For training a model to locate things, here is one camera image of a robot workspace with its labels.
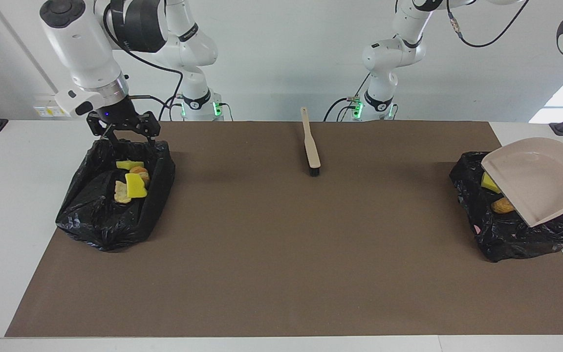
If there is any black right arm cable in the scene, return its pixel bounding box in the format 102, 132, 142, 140
103, 5, 185, 121

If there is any orange and white foam chunk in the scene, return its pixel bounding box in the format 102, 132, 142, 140
130, 166, 151, 187

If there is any notched yellow sponge piece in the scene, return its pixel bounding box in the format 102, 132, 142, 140
125, 173, 148, 198

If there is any black base cable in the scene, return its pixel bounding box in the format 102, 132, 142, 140
323, 97, 360, 121

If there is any brown table mat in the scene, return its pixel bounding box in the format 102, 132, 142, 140
4, 121, 563, 338

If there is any beige plastic dustpan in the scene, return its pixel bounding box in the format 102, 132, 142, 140
480, 137, 563, 228

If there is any beige brush with black bristles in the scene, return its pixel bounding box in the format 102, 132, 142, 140
300, 107, 322, 177

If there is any white wall outlet box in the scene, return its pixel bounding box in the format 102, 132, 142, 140
33, 94, 74, 118

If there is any yellow sponge wedge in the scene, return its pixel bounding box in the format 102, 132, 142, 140
480, 172, 502, 195

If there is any closed black trash bag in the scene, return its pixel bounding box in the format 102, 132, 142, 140
449, 151, 563, 263

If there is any brown bread nugget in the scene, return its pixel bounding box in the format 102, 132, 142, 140
490, 197, 516, 214

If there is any open bin with black bag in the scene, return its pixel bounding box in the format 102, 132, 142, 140
55, 139, 176, 252

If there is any pale yellow foam chunk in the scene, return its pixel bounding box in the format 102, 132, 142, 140
114, 180, 133, 204

